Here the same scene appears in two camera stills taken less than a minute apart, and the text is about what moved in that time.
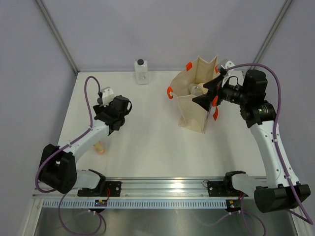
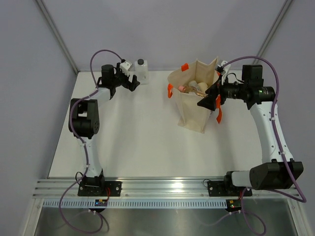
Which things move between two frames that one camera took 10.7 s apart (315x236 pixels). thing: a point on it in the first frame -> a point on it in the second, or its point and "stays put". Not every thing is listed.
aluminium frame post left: x=57 y=35 stays put
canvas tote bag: x=192 y=115 stays put
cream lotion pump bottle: x=200 y=86 stays put
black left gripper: x=100 y=108 -> x=130 y=86
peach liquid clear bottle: x=99 y=147 -> x=184 y=89
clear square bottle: x=141 y=72 stays put
